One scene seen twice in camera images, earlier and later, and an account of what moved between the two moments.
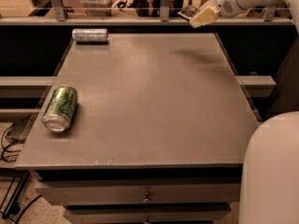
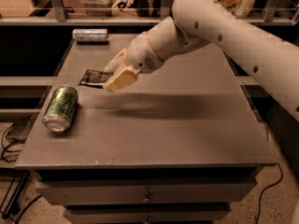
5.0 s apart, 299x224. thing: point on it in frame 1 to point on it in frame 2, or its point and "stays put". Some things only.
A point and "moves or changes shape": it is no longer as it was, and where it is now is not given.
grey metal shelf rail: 57,16 stays put
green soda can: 61,108 stays put
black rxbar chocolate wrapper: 189,11 moves or changes shape
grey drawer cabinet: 161,134 stays put
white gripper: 224,3 to 140,54
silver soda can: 91,35 stays put
